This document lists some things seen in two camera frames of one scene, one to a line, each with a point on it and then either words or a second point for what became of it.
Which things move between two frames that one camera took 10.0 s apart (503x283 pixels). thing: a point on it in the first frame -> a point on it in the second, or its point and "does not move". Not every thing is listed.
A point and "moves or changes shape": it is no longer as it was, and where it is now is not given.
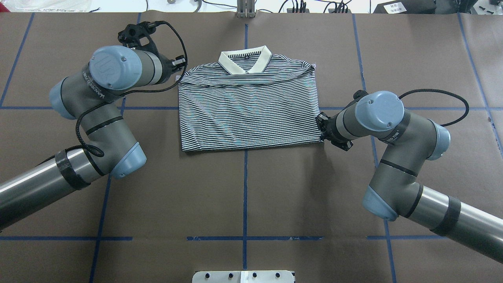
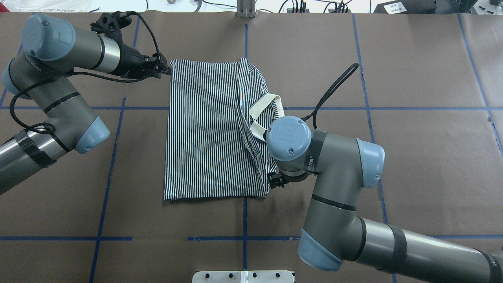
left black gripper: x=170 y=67 -> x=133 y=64
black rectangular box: x=407 y=6 does not move
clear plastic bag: x=48 y=6 does not move
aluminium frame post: x=245 y=9 does not move
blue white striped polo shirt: x=248 y=98 moves or changes shape
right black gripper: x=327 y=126 -> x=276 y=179
